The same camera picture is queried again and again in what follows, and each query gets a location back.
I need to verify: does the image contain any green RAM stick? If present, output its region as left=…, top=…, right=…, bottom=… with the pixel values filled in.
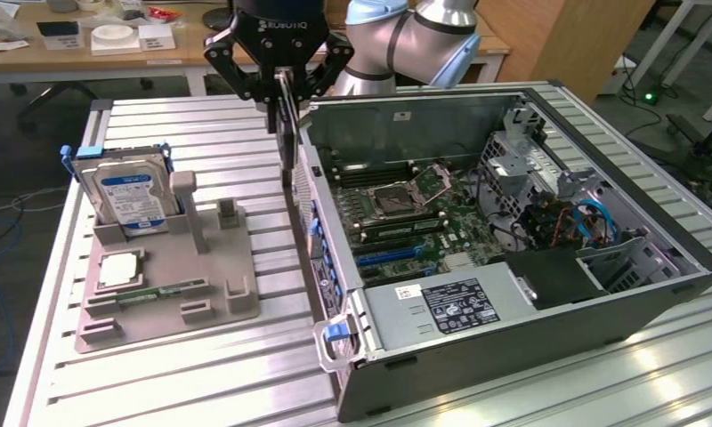
left=115, top=278, right=207, bottom=303

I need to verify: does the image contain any white box with black top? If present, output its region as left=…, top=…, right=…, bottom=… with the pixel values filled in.
left=35, top=20, right=88, bottom=51

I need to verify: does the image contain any silver chipset heatsink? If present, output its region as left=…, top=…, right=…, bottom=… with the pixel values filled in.
left=444, top=254, right=483, bottom=271

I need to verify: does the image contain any wooden desk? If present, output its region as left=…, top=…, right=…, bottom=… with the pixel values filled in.
left=0, top=0, right=512, bottom=97

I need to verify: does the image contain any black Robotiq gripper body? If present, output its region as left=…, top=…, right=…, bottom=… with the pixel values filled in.
left=231, top=0, right=331, bottom=72

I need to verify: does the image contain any green Dell motherboard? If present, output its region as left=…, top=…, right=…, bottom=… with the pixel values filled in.
left=330, top=157, right=512, bottom=288

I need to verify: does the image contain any blue wire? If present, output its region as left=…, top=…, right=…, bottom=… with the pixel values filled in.
left=572, top=199, right=619, bottom=246

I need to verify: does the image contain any orange wire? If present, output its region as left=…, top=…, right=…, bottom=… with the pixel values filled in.
left=556, top=207, right=575, bottom=246

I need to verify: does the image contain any green GPU with metal bracket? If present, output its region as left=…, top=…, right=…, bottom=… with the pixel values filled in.
left=264, top=66, right=304, bottom=173

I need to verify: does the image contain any CPU socket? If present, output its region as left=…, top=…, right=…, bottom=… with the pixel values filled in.
left=371, top=181, right=423, bottom=219

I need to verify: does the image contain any blue disk caddy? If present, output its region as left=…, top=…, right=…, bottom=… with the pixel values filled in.
left=59, top=141, right=183, bottom=219

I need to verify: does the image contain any black chair base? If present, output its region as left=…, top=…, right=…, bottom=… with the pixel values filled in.
left=8, top=77, right=156, bottom=133

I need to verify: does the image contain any open black PC case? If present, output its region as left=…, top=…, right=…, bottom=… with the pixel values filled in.
left=276, top=86, right=712, bottom=423

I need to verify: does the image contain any grey metal drive bracket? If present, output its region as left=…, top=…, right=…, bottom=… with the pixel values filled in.
left=575, top=235, right=684, bottom=294

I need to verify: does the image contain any wooden cabinet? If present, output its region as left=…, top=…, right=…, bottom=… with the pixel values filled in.
left=474, top=0, right=658, bottom=103

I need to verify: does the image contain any silver CPU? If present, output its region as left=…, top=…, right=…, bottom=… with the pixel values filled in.
left=97, top=255, right=147, bottom=288

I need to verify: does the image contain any white box with round tape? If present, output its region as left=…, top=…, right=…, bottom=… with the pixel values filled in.
left=91, top=24, right=143, bottom=57

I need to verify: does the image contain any grey parts rack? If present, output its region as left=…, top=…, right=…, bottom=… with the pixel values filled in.
left=73, top=171, right=263, bottom=355

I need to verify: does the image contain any hard disk with blue label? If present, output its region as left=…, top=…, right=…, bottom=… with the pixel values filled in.
left=80, top=159, right=173, bottom=237

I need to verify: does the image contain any metal disk bay cage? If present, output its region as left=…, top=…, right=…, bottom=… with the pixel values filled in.
left=478, top=104, right=571, bottom=214

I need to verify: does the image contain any black RAM stick with label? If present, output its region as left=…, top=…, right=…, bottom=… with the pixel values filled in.
left=364, top=218, right=447, bottom=244

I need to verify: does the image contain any red packet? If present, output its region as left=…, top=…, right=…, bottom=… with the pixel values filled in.
left=145, top=4, right=183, bottom=23

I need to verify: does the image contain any silver socket cover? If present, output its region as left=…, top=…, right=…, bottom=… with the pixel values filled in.
left=412, top=162, right=456, bottom=208

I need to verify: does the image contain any black round lamp base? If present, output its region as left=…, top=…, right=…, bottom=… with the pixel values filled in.
left=201, top=4, right=233, bottom=33

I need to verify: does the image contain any small white box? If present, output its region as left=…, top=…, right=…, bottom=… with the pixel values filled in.
left=136, top=22, right=175, bottom=52

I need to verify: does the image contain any grey power supply unit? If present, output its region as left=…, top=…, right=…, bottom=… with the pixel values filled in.
left=355, top=261, right=539, bottom=352

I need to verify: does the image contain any black equipment stand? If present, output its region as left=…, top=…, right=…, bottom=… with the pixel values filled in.
left=667, top=113, right=712, bottom=157

